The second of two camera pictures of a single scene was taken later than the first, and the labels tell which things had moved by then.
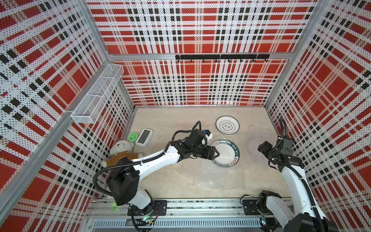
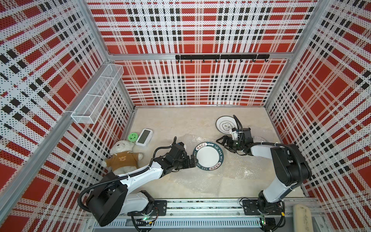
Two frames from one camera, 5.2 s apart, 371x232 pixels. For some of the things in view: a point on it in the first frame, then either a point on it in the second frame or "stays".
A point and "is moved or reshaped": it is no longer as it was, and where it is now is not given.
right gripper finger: [265, 147] to [227, 142]
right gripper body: [271, 156] to [237, 144]
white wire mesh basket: [89, 109] stays
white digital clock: [145, 137] stays
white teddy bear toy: [121, 149] stays
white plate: [227, 124] stays
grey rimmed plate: [229, 152] is moved or reshaped
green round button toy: [133, 137] stays
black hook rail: [222, 56] stays
